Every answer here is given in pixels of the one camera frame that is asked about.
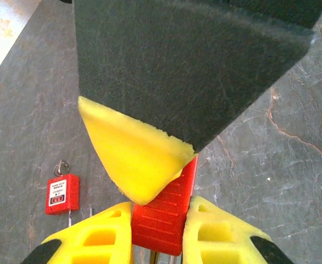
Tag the red padlock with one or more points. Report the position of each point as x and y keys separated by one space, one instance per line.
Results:
x=65 y=198
x=161 y=220

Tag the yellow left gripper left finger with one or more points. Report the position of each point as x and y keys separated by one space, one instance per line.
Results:
x=67 y=236

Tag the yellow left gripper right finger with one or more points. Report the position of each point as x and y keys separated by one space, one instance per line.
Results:
x=240 y=233

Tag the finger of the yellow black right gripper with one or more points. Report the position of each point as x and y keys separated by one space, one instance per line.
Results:
x=177 y=68
x=287 y=11

